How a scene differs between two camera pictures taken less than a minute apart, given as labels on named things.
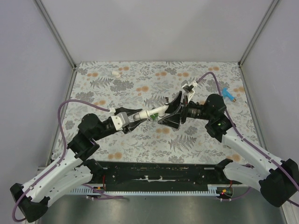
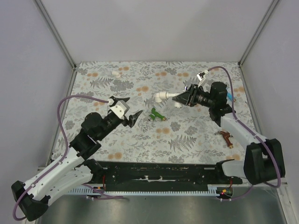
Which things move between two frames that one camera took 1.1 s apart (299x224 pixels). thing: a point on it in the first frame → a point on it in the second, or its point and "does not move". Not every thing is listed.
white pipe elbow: (116, 74) does not move
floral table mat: (98, 87) does not move
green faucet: (153, 117) does not move
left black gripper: (132, 126) → (132, 119)
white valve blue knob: (160, 110) → (176, 104)
